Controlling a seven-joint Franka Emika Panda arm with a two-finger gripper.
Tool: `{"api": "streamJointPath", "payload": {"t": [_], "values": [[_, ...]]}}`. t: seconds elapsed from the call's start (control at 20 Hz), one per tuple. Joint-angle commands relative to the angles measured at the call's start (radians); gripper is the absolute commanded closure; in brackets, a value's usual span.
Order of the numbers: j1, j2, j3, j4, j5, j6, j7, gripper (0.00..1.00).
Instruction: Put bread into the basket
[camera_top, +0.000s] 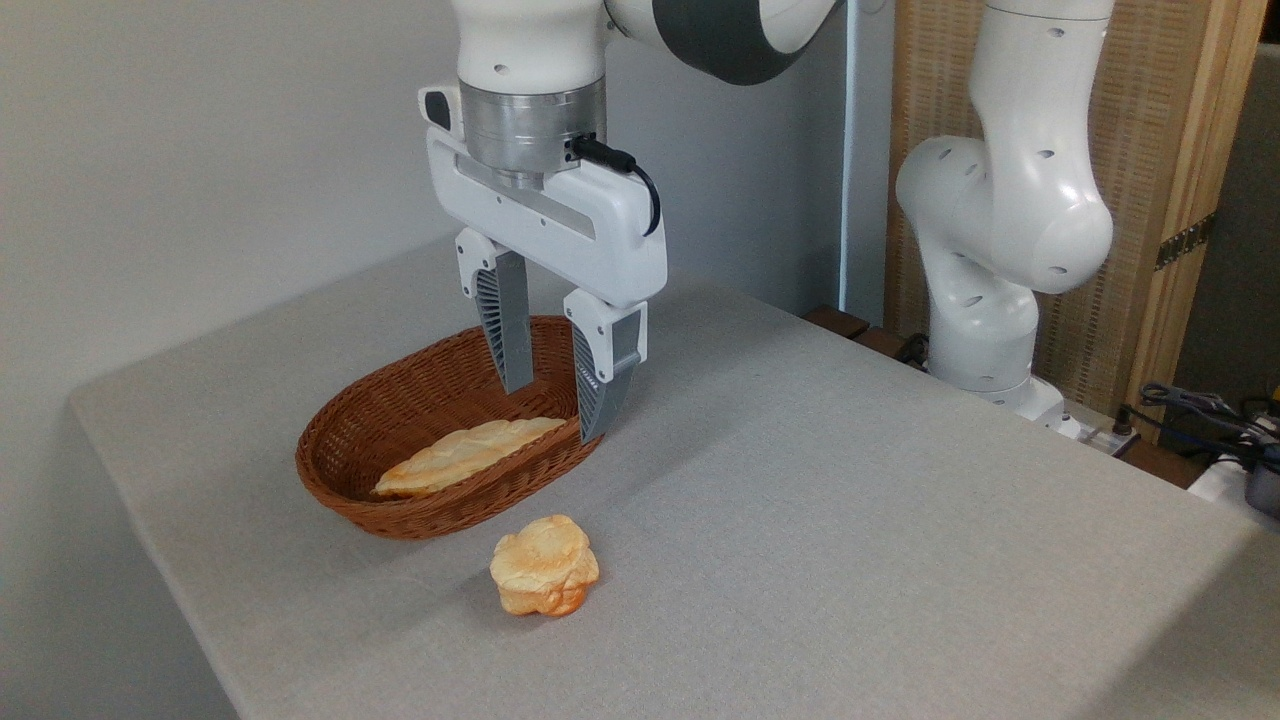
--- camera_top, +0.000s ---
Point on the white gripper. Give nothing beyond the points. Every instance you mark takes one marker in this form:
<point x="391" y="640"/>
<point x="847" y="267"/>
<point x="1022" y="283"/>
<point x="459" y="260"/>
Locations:
<point x="560" y="215"/>

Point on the round flower-shaped bread bun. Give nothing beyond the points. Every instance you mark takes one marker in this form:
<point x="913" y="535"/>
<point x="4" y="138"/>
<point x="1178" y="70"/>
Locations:
<point x="545" y="565"/>

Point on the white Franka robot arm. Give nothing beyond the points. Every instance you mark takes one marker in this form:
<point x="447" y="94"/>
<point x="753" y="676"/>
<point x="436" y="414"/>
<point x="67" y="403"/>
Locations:
<point x="1005" y="200"/>

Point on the long braided bread loaf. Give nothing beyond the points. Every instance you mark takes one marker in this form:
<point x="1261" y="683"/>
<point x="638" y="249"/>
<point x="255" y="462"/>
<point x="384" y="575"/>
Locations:
<point x="460" y="455"/>

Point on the brown wicker oval basket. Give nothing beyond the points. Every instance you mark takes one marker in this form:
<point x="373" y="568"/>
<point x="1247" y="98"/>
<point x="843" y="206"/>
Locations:
<point x="400" y="420"/>

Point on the woven screen with wooden frame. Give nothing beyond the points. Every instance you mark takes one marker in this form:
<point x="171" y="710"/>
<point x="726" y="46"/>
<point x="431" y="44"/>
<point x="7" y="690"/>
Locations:
<point x="1150" y="150"/>

